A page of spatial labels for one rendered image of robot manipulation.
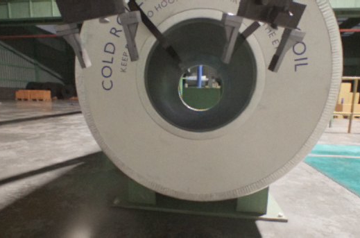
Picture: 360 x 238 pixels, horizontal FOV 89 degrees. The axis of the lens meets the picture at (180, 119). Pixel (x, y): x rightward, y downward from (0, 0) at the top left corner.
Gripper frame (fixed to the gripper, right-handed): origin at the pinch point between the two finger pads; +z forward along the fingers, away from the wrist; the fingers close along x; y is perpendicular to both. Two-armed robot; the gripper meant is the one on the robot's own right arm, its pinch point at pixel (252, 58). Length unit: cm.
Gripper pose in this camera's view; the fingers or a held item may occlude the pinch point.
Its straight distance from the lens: 51.8
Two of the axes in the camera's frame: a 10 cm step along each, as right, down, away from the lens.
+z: -1.9, 8.5, 4.9
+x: 9.8, 1.1, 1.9
